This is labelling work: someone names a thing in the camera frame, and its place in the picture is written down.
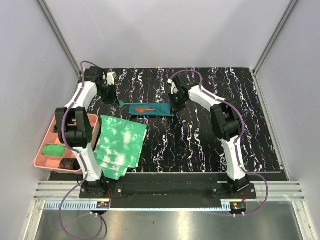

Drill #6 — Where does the brown patterned rolled cloth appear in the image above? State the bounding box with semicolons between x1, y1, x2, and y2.
59;158;81;171

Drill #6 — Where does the pink compartment tray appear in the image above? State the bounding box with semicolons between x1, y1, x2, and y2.
33;113;100;175

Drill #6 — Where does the aluminium frame post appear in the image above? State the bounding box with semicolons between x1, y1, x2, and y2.
35;0;81;77
252;0;300;74

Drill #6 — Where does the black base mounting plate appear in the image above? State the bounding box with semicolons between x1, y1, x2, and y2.
48;171;258;210

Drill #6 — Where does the teal satin napkin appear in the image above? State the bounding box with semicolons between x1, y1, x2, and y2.
129;103;174;117

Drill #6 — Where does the left aluminium frame post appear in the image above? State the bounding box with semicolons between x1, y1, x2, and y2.
35;0;81;77

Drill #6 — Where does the teal plastic spoon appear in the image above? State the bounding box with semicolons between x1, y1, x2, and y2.
117;100;155;109

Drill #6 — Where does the green tie-dye cloth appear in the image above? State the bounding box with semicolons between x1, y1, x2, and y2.
94;115;147;180

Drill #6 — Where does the orange plastic fork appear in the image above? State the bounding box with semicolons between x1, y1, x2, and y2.
135;108;155;113

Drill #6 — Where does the aluminium front rail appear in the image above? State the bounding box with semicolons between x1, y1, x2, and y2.
33;181;305;212

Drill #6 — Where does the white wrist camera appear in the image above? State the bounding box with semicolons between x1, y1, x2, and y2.
106;71;117;86
167;79;179;96

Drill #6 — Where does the green rolled cloth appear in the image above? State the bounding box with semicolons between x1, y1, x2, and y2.
42;144;66;157

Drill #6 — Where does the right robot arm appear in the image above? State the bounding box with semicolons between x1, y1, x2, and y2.
167;73;250;199

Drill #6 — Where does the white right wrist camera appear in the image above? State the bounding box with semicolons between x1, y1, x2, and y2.
167;79;179;96

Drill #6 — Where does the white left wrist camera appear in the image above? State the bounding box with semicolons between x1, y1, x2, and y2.
106;71;117;86

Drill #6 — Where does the right aluminium frame post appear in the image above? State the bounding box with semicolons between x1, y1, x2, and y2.
252;0;300;74

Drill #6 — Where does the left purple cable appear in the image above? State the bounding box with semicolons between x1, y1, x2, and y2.
59;60;101;238

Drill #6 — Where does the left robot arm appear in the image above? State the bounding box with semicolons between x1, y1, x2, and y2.
55;66;119;198

